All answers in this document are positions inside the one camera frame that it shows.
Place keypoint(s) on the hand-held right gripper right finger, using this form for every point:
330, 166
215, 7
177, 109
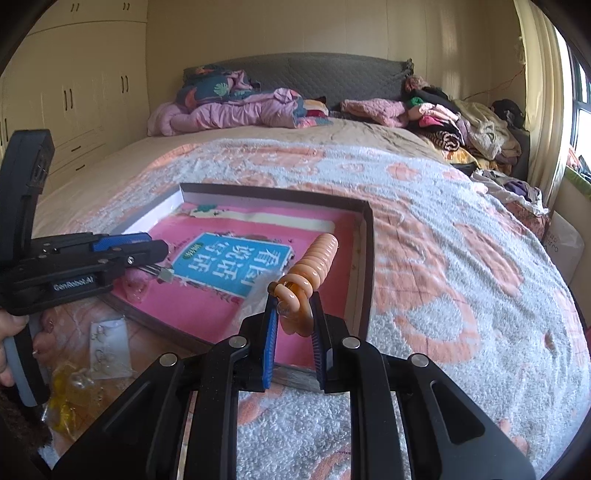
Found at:
318, 350

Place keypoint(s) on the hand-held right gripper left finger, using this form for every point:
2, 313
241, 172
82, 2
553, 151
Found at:
270, 341

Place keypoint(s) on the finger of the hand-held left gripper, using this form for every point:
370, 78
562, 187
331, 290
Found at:
122, 241
138, 253

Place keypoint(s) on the pink fluffy hair clip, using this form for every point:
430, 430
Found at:
134, 284

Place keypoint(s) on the shallow cardboard box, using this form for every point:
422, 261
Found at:
364, 277

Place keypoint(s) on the clear bag of earrings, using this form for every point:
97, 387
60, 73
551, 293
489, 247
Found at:
108, 346

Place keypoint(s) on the yellow hair accessory bag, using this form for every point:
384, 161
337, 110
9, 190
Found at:
64, 401

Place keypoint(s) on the person's left hand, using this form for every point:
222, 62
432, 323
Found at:
9, 323

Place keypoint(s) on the clear plastic sleeve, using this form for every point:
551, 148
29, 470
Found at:
258, 288

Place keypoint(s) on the pink hair accessory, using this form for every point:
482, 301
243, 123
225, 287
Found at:
46, 341

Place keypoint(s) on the pink book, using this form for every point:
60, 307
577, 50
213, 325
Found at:
194, 300

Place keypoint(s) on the beige bed sheet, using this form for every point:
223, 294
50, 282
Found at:
115, 161

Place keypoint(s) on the orange white towel blanket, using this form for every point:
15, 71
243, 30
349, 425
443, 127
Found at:
438, 300

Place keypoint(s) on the cream wardrobe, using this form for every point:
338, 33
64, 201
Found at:
83, 92

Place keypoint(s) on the pink quilt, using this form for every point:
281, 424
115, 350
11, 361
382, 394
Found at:
221, 113

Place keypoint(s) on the dark floral pillow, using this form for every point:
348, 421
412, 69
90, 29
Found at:
203, 87

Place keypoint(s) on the pink fuzzy garment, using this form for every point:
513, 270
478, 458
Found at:
374, 110

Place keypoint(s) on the grey padded headboard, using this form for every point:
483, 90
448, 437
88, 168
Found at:
332, 74

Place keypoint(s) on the white plastic bag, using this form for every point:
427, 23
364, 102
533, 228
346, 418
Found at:
563, 244

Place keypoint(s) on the pile of clothes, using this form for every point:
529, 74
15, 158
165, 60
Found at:
461, 124

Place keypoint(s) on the black bag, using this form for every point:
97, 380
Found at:
508, 113

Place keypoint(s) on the cream curtain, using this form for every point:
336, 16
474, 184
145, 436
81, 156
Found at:
545, 92

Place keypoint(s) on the barred window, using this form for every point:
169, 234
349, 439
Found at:
582, 92

